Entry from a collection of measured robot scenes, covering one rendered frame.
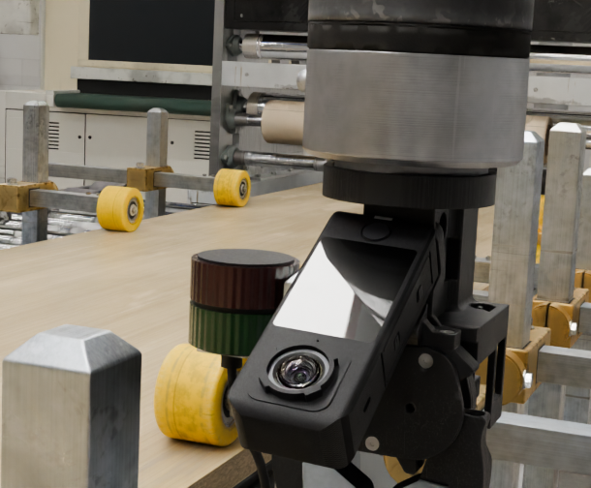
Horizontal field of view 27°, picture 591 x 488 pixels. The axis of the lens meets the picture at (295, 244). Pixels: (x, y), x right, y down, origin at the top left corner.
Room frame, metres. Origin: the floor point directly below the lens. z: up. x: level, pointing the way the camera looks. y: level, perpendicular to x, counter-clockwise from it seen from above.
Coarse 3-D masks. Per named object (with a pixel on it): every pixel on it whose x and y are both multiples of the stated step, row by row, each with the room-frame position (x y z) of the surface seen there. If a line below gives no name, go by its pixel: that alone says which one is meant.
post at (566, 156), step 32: (576, 128) 1.32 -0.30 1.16; (576, 160) 1.32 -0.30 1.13; (544, 192) 1.33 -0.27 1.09; (576, 192) 1.32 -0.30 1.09; (544, 224) 1.33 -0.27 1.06; (576, 224) 1.33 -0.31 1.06; (544, 256) 1.33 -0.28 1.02; (544, 288) 1.33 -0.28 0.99; (544, 384) 1.32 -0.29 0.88; (544, 416) 1.32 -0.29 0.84; (544, 480) 1.32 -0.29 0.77
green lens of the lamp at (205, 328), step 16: (192, 304) 0.65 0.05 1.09; (192, 320) 0.65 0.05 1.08; (208, 320) 0.63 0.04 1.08; (224, 320) 0.63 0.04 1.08; (240, 320) 0.63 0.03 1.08; (256, 320) 0.63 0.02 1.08; (192, 336) 0.64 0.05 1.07; (208, 336) 0.63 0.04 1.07; (224, 336) 0.63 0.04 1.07; (240, 336) 0.63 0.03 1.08; (256, 336) 0.63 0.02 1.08; (224, 352) 0.63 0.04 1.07; (240, 352) 0.63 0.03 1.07
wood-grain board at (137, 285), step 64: (320, 192) 3.00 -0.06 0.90; (0, 256) 1.85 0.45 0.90; (64, 256) 1.88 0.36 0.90; (128, 256) 1.91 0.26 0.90; (0, 320) 1.40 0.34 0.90; (64, 320) 1.42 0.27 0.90; (128, 320) 1.44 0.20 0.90; (0, 384) 1.13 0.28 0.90; (0, 448) 0.94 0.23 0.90; (192, 448) 0.96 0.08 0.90
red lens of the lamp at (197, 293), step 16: (192, 256) 0.66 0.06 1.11; (192, 272) 0.65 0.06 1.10; (208, 272) 0.63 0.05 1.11; (224, 272) 0.63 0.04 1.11; (240, 272) 0.63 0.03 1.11; (256, 272) 0.63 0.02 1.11; (272, 272) 0.63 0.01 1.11; (288, 272) 0.64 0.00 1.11; (192, 288) 0.65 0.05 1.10; (208, 288) 0.63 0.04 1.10; (224, 288) 0.63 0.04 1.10; (240, 288) 0.63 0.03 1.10; (256, 288) 0.63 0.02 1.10; (272, 288) 0.63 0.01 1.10; (208, 304) 0.63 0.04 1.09; (224, 304) 0.63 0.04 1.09; (240, 304) 0.63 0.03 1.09; (256, 304) 0.63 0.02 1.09; (272, 304) 0.63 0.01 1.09
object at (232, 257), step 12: (204, 252) 0.67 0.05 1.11; (216, 252) 0.67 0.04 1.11; (228, 252) 0.67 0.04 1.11; (240, 252) 0.67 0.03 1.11; (252, 252) 0.67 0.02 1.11; (264, 252) 0.68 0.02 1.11; (276, 252) 0.68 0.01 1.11; (228, 264) 0.63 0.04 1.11; (240, 264) 0.63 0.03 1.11; (252, 264) 0.63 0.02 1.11; (264, 264) 0.63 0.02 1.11; (276, 264) 0.64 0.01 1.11; (288, 264) 0.65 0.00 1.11; (228, 312) 0.63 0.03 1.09; (240, 312) 0.63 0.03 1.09; (252, 312) 0.63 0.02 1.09; (264, 312) 0.63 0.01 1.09; (228, 360) 0.65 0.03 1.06; (240, 360) 0.66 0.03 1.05; (228, 372) 0.66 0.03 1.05; (264, 468) 0.65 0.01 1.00; (264, 480) 0.65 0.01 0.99
